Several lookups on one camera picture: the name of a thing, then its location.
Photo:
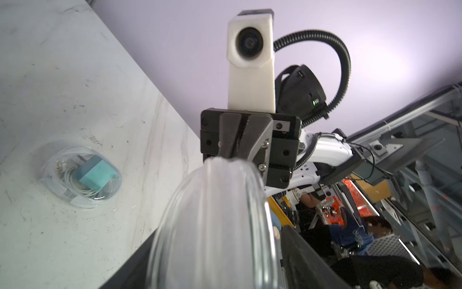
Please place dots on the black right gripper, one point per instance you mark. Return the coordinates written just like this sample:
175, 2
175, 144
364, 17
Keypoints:
269, 141

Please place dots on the person in blue shirt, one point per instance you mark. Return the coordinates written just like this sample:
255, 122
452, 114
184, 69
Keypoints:
359, 234

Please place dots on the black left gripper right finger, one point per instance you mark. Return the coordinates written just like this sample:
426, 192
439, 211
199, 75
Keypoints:
304, 268

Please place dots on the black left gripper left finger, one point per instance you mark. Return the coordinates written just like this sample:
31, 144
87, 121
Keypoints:
133, 273

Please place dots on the teal wall charger plug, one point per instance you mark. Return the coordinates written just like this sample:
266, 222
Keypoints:
95, 174

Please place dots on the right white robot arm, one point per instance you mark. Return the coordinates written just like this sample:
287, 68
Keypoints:
323, 158

